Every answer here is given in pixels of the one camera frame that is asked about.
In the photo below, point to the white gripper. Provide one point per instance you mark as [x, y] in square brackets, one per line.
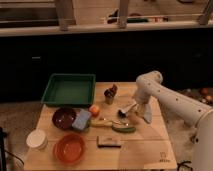
[142, 99]

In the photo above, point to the grey blue cloth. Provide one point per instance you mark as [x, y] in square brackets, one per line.
[146, 113]

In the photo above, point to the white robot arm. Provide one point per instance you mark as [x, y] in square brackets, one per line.
[193, 112]

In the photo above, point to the dark red bowl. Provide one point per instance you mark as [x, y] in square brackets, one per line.
[63, 118]

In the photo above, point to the orange red bowl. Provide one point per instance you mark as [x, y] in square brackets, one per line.
[70, 149]

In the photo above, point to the green cucumber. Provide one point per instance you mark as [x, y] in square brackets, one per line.
[124, 130]

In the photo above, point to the metal fork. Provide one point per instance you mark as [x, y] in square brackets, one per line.
[113, 122]

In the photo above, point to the orange fruit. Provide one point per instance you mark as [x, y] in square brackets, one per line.
[94, 110]

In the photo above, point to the yellow banana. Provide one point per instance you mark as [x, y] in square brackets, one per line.
[100, 123]

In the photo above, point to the rectangular scrub block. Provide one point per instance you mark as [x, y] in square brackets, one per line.
[106, 141]

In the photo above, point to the blue sponge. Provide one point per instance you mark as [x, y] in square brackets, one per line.
[81, 120]

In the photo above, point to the green plastic tray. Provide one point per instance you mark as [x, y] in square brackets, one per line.
[75, 90]

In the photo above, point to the white paper cup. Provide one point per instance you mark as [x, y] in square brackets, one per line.
[37, 139]

